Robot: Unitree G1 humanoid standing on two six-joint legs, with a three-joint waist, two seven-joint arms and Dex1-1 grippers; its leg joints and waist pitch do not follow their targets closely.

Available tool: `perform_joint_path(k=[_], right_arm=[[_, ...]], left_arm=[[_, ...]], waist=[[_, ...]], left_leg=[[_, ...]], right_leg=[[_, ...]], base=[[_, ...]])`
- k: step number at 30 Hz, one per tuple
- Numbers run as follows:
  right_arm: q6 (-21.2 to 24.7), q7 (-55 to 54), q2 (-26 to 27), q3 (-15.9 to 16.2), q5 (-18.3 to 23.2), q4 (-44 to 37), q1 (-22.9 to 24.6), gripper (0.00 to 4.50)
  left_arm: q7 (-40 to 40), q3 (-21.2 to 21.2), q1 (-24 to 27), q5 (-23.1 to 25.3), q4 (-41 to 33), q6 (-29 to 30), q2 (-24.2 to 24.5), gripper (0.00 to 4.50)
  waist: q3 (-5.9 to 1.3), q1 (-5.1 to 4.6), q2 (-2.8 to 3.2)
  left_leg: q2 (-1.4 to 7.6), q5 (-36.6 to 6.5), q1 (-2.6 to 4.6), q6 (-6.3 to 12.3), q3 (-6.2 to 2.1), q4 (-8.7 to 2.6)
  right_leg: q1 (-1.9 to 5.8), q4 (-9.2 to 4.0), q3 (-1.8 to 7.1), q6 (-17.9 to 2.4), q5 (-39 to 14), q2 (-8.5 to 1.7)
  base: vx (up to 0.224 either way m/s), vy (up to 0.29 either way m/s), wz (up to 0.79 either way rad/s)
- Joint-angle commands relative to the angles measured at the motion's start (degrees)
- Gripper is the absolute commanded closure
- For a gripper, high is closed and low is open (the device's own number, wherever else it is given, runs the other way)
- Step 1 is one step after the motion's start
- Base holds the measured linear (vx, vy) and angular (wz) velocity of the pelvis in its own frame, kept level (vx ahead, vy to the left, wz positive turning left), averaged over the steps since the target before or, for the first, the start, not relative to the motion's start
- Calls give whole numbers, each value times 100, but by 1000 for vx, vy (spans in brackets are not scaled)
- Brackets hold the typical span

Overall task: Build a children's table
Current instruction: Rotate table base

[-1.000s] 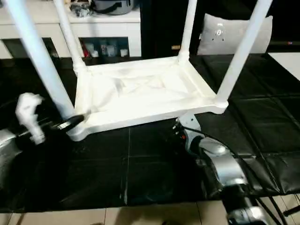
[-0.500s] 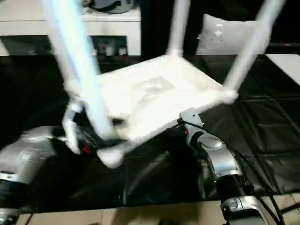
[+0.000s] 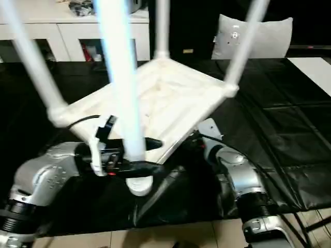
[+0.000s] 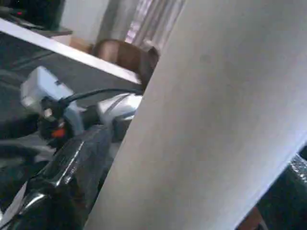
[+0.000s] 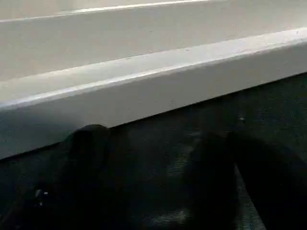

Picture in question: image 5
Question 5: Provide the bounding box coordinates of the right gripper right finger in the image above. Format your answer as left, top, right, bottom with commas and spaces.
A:
227, 130, 307, 230

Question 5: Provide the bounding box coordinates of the white plastic table top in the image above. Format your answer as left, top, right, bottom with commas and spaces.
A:
0, 0, 307, 160

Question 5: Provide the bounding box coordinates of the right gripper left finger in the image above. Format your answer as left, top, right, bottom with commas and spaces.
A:
14, 124, 113, 230

